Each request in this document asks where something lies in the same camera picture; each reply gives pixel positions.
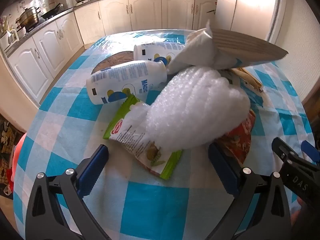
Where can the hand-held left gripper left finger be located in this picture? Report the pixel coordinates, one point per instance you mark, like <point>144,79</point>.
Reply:
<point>91,172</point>

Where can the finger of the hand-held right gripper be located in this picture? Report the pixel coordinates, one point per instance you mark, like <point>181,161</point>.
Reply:
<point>311,151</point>
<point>283,150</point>

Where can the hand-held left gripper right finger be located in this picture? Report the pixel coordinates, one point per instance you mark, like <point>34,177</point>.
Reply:
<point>222,172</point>

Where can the green snack packet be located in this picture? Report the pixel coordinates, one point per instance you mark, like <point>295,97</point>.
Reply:
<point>132,130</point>

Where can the white bubble wrap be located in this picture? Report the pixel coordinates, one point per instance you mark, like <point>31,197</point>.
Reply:
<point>195,110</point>

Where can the red plastic basin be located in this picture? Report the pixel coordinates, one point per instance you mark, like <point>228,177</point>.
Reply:
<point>18,155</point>

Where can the person's right hand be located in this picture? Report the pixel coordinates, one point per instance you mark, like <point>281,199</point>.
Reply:
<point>298,208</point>

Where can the red snack packet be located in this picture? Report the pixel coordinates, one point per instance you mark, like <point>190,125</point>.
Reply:
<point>240,140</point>

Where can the blue white checkered tablecloth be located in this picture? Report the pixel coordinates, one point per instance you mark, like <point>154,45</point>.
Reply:
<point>155,205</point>

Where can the yellow brown wrapper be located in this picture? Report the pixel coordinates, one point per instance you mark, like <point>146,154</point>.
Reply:
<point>248,76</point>

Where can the white red plastic bag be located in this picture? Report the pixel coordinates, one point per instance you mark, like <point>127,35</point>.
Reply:
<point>9,183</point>

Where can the dark patterned cloth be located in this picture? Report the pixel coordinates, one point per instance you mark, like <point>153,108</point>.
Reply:
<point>6,137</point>

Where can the white plastic bottle blue label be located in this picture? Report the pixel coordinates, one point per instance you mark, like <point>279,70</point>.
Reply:
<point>130,77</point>
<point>155,51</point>

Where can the round cork trivet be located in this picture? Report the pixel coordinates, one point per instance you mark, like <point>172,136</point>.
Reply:
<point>112,60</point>

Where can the white quilted paper bag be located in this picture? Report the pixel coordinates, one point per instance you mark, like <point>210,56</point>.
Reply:
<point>197,52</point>

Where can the white refrigerator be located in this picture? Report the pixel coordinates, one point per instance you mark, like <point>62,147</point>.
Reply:
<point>250,10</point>

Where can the white plastic pitcher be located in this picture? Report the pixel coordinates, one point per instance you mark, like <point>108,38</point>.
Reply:
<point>11,37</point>

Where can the white kitchen base cabinets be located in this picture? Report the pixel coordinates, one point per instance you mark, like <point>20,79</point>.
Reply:
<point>112,15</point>

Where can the grey kitchen countertop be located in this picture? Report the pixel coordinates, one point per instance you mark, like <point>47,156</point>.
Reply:
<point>67,11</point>

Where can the black frying pan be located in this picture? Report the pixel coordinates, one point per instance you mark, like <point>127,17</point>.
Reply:
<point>53,11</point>

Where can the metal steamer pot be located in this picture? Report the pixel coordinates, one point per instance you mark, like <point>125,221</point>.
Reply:
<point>28,17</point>

